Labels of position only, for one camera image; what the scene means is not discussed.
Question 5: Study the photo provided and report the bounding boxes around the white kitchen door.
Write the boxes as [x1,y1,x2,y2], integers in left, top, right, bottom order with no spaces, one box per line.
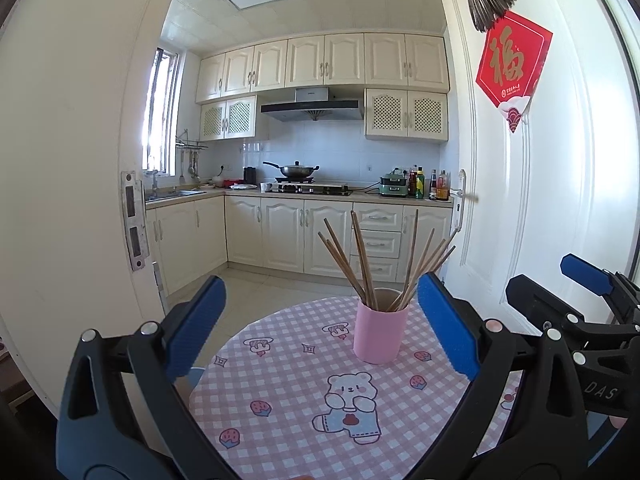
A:
[442,0,639,330]

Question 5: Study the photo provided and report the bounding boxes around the kitchen faucet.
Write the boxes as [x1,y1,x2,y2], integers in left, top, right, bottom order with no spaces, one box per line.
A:
[149,170,158,200]

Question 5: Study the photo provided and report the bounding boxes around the kitchen window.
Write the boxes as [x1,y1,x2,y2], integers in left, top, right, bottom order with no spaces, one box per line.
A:
[141,48,178,174]

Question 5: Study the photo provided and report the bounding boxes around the person right hand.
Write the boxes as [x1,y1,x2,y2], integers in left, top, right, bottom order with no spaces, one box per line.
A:
[608,416,627,429]

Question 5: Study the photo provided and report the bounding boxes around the blue round stool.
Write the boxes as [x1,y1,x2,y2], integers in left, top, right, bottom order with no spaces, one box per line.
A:
[186,367,205,388]

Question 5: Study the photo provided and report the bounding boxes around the wooden chopstick in cup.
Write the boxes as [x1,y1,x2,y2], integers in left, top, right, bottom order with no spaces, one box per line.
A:
[390,240,456,312]
[396,229,435,311]
[323,218,367,301]
[318,232,366,300]

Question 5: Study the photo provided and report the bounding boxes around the dark sauce bottle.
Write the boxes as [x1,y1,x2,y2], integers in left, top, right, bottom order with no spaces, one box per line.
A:
[428,169,437,200]

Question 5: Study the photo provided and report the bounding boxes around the pink chopstick holder cup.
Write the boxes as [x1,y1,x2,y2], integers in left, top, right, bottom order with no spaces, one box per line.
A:
[352,287,409,364]

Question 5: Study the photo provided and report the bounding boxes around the cream lower cabinets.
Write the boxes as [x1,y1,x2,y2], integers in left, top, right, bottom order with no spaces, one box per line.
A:
[146,190,451,294]

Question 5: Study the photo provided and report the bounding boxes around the cream cabinets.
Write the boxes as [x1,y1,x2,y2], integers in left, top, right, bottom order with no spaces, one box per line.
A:
[195,32,450,142]
[146,190,451,294]

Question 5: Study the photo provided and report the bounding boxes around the pink checkered tablecloth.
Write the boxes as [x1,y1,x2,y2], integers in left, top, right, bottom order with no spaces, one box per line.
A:
[188,294,524,480]

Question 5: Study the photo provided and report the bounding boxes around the green bottle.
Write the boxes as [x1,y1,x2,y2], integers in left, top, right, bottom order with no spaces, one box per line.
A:
[416,166,425,200]

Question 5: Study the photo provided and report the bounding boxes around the green electric cooker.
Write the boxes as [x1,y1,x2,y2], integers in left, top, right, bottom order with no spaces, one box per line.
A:
[378,168,409,197]

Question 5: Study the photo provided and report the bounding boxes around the red fu door decoration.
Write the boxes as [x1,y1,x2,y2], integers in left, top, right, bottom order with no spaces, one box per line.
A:
[475,11,553,133]

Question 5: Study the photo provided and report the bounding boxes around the cream upper cabinets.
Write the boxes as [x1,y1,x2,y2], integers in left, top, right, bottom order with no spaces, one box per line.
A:
[195,32,450,142]

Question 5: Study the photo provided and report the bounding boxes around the black gas stove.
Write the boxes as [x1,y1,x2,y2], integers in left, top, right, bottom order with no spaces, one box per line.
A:
[272,181,352,196]

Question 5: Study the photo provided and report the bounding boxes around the black kettle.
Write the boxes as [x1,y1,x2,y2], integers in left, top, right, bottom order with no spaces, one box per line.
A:
[243,166,257,185]

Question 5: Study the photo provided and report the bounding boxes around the wok on stove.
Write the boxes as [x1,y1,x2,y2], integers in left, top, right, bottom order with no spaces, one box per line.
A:
[264,162,320,182]

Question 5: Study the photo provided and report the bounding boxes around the black range hood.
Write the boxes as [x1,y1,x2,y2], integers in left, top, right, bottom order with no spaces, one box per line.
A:
[260,87,364,122]

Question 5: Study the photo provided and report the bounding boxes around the silver door handle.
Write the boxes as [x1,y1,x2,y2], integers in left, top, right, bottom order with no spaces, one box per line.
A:
[450,169,478,232]

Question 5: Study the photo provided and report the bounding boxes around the door frame strike plate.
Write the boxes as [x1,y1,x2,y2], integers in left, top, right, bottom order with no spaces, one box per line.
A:
[120,170,150,272]

